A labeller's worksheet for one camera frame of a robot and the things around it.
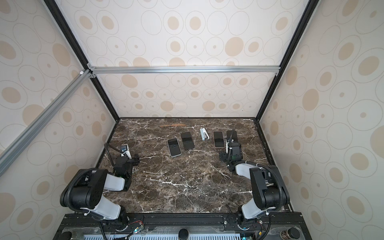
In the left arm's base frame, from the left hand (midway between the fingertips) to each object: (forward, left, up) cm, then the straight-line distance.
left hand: (133, 148), depth 91 cm
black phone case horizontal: (+18, -65, -10) cm, 68 cm away
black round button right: (-43, -80, +1) cm, 90 cm away
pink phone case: (+13, -55, -13) cm, 58 cm away
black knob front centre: (-43, -33, +1) cm, 55 cm away
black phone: (+7, -23, -9) cm, 26 cm away
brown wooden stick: (+28, -20, -11) cm, 36 cm away
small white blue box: (+17, -44, -7) cm, 48 cm away
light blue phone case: (+4, -20, -8) cm, 22 cm away
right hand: (+2, -61, -5) cm, 61 cm away
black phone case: (+12, -33, -10) cm, 36 cm away
